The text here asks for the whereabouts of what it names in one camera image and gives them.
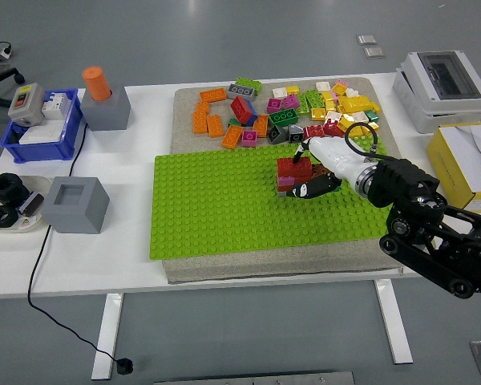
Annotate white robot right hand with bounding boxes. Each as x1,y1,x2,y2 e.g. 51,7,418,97
286,136,373,201

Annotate red long toy brick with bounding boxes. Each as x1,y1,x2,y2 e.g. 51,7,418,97
276,157,313,178

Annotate lime green studded baseplate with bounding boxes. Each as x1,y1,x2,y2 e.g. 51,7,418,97
149,135,396,261

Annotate large yellow toy brick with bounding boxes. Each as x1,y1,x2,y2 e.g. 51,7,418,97
338,95,378,114

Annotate lime green toy brick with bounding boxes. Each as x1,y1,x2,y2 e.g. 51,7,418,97
304,90,326,110
296,92,311,117

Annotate grey sloped toy brick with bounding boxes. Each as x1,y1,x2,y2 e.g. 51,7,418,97
267,124,289,145

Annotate dark green long brick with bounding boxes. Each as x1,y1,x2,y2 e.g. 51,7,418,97
268,108,299,127

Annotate blue toy brick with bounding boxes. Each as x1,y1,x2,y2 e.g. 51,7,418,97
244,99,260,126

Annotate large red toy brick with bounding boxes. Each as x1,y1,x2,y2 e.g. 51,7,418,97
229,95,253,124

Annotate lime green long brick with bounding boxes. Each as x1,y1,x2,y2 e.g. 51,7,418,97
235,77,263,96

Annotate grey long toy brick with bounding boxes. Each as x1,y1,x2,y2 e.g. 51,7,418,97
226,83,257,101

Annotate yellow cardboard box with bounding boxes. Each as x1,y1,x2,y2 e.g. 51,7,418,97
426,122,481,213

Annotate grey-brown foam mat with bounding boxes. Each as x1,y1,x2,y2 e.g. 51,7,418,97
162,75,410,285

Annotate white table leg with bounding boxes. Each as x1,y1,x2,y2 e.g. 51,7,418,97
374,278,414,366
91,292,125,381

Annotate grey block with socket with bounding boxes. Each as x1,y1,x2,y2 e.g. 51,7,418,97
41,176,111,235
79,83,131,132

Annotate long grey metal plate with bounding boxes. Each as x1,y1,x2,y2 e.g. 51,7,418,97
152,371,357,385

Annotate orange cylinder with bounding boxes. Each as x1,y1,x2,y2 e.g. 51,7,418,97
82,66,113,103

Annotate white circuit breaker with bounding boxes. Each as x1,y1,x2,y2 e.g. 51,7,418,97
41,91,71,121

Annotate blue plastic bin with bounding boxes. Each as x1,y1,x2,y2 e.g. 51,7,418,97
0,87,85,164

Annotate white tray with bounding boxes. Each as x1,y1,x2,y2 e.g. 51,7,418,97
0,174,54,234

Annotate dark brown roller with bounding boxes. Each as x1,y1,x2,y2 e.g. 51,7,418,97
17,191,46,218

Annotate large black nut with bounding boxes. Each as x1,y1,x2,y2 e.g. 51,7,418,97
0,172,30,204

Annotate small black nut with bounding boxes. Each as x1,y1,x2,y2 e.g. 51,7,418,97
0,205,21,230

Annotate black office chair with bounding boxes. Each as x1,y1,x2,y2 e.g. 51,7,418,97
0,12,26,108

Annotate white electrical enclosure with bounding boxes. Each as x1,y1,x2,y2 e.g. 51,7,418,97
392,49,481,134

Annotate white wall socket panel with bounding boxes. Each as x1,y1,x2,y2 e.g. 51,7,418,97
18,120,66,145

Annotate black cord with plug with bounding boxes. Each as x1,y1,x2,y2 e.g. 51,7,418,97
26,120,135,377

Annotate grey switch box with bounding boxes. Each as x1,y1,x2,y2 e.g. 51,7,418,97
7,83,46,126

